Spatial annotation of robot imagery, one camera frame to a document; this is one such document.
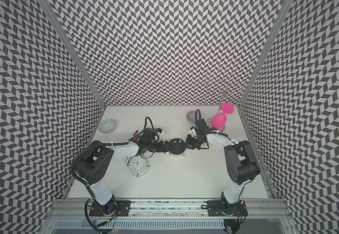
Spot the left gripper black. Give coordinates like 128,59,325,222
147,141,173,153

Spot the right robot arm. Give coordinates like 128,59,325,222
186,109,261,218

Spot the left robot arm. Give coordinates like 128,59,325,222
71,117,169,216

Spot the white alarm clock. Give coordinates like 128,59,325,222
127,156,149,177
166,138,186,158

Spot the pink plastic wine glass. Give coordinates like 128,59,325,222
210,102,235,130

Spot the green patterned glass dish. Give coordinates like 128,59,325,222
98,119,116,134

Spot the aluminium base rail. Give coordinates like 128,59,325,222
49,198,290,220

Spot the lilac small bowl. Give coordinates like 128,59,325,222
186,110,197,124

